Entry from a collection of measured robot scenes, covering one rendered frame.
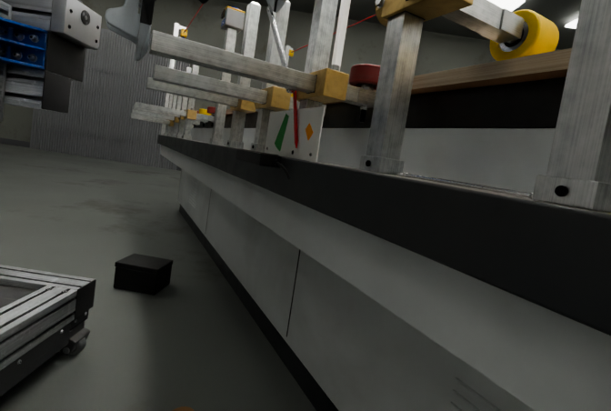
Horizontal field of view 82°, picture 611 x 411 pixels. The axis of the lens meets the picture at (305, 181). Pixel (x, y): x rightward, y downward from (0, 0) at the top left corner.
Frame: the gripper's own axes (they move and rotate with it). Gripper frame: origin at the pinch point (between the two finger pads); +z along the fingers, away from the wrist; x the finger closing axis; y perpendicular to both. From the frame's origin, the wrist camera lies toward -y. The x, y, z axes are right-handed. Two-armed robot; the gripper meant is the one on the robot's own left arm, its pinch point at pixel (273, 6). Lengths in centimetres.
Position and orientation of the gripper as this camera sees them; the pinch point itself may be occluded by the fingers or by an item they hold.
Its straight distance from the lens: 84.0
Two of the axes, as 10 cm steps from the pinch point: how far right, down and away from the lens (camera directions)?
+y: 4.6, 1.1, -8.8
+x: 8.8, 0.9, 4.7
